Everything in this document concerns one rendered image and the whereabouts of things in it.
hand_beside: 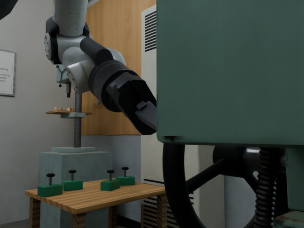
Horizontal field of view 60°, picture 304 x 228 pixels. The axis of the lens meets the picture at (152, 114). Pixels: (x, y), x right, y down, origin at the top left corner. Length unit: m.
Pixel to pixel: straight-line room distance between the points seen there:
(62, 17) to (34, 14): 2.55
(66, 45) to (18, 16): 2.47
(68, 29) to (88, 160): 1.62
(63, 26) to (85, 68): 0.26
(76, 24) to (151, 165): 1.28
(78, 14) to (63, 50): 0.11
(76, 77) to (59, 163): 1.69
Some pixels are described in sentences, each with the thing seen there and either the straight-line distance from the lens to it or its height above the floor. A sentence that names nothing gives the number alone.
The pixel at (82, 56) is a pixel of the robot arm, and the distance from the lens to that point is 0.67.
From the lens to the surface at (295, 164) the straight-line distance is 0.18.
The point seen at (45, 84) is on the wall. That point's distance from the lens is 3.16.
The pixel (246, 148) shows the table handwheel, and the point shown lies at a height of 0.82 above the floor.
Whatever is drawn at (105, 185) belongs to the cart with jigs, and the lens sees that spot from 1.61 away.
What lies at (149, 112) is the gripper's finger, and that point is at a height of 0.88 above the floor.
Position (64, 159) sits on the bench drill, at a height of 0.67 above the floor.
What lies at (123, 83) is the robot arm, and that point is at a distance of 0.41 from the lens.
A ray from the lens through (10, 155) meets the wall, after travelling 3.01.
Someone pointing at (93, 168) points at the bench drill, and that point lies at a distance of 2.32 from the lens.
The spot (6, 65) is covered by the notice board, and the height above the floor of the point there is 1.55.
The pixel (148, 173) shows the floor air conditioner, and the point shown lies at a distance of 1.90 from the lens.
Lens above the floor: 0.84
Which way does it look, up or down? 5 degrees up
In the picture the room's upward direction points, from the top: straight up
